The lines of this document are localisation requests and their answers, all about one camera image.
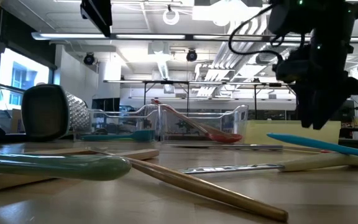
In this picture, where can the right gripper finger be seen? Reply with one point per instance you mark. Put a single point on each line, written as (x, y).
(304, 105)
(328, 105)

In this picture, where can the teal silicone spatula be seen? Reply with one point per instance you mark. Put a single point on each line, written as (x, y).
(322, 144)
(141, 136)

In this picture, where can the wooden spoon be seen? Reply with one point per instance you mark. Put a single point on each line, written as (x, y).
(57, 152)

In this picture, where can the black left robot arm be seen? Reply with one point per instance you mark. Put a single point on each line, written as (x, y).
(99, 12)

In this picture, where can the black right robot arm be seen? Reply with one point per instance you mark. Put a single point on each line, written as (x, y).
(331, 18)

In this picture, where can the yellow plastic bin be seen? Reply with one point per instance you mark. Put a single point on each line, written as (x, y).
(269, 133)

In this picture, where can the clear plastic bin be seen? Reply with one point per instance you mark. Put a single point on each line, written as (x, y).
(228, 121)
(120, 121)

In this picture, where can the all metal table knife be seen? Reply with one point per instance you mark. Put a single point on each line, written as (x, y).
(228, 147)

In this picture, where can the metal box grater teal ends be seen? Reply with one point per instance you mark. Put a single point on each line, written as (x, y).
(45, 112)

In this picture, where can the black ceiling camera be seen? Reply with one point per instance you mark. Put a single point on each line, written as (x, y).
(89, 59)
(191, 56)

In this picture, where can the black background workstation frame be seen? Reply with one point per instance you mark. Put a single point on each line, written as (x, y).
(166, 82)

